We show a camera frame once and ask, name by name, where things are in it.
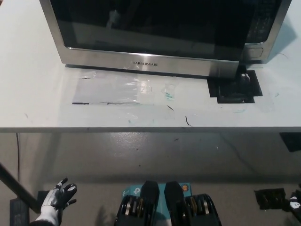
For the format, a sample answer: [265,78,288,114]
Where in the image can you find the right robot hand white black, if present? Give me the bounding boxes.
[288,190,301,213]

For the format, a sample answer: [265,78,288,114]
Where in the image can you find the black robot legs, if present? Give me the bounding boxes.
[114,180,223,226]

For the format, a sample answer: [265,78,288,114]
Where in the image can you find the thin black cable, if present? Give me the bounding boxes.
[15,133,21,181]

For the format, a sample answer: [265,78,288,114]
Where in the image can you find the stainless steel microwave body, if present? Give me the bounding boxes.
[64,0,293,71]

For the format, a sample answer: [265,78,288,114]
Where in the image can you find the small black clamp knob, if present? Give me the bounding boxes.
[237,67,251,84]

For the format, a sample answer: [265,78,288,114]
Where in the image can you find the dark diagonal metal bar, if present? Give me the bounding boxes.
[0,161,41,214]

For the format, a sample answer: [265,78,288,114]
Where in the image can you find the black flat box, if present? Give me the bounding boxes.
[9,199,30,226]

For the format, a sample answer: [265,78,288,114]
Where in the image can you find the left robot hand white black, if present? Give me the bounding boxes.
[34,178,78,225]

